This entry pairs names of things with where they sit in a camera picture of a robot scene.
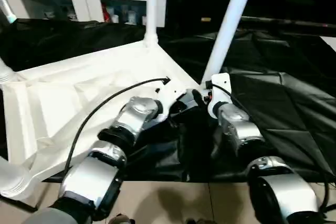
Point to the white flat object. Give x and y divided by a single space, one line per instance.
330 43

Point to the small white blue box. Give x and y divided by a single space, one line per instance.
131 17

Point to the dark metal rod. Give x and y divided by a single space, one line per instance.
288 22

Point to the black metal frame strut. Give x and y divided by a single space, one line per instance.
29 207

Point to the white plastic table top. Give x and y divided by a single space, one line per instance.
78 82

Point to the white plastic table leg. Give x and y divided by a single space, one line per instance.
10 172
151 3
228 24
4 73

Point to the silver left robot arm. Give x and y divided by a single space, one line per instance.
134 113

